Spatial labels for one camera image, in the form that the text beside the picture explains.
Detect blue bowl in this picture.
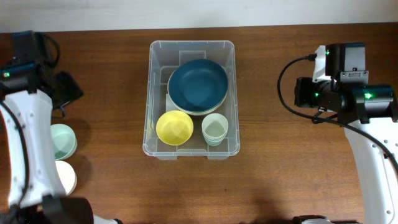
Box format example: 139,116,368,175
167,58,229,113

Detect white cup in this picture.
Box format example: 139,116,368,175
201,113,229,140

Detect mint green cup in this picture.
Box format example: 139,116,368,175
203,135,225,147

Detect mint green small bowl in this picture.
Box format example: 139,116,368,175
50,124,77,161

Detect white small bowl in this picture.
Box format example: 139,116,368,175
55,161,77,195

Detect yellow small bowl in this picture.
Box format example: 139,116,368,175
156,110,193,146

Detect cream bowl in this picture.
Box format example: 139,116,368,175
167,86,229,115

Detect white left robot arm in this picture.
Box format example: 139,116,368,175
1,62,120,223

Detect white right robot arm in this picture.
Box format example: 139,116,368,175
294,78,397,223

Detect clear plastic storage bin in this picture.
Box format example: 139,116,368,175
142,40,240,160

